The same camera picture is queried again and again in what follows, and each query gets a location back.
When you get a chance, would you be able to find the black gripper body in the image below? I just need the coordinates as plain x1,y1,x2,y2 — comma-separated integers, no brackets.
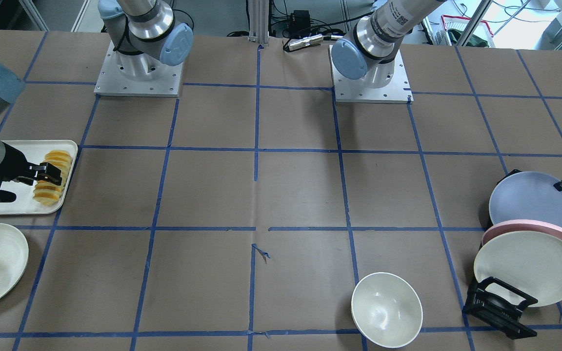
0,142,34,186

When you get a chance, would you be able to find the sliced bread loaf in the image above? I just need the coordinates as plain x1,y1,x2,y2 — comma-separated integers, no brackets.
33,150,73,206

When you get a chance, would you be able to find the blue plate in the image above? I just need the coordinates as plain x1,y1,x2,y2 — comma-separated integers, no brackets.
488,171,562,228

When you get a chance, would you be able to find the pink plate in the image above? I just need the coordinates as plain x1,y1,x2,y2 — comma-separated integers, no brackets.
481,219,562,245

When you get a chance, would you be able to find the cream plate in rack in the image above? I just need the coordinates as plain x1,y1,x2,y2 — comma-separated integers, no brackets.
474,231,562,307

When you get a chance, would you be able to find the black plate rack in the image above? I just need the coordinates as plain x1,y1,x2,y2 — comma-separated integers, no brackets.
462,169,539,340

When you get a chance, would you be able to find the white rectangular tray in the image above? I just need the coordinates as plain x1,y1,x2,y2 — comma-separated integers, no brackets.
0,140,78,215

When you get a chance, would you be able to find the white bowl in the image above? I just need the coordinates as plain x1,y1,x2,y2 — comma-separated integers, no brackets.
351,273,423,349

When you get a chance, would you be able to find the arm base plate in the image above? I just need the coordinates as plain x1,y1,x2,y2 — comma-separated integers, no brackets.
94,43,184,98
331,51,414,104

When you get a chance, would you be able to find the aluminium frame post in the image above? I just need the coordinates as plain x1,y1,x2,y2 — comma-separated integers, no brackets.
247,0,270,47

